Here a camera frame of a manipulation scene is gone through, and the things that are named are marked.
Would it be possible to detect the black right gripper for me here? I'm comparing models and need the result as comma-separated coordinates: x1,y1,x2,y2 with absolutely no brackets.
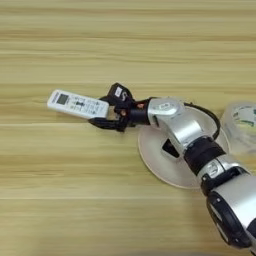
88,95,152,133

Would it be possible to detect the white remote control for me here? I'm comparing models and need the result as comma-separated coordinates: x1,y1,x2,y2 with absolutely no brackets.
46,89,110,120

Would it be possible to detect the beige round plate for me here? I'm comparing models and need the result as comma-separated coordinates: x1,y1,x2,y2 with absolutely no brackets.
137,105,231,190

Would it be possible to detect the clear tape roll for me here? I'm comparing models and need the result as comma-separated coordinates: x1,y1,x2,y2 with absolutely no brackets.
220,101,256,156

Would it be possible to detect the small black box white label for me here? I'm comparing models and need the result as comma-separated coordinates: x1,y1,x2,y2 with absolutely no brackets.
107,82,134,107

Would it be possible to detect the black white square adapter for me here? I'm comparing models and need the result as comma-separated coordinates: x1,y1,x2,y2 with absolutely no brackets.
161,138,181,159

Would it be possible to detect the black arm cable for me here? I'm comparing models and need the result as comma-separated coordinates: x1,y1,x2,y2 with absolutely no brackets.
183,101,222,141

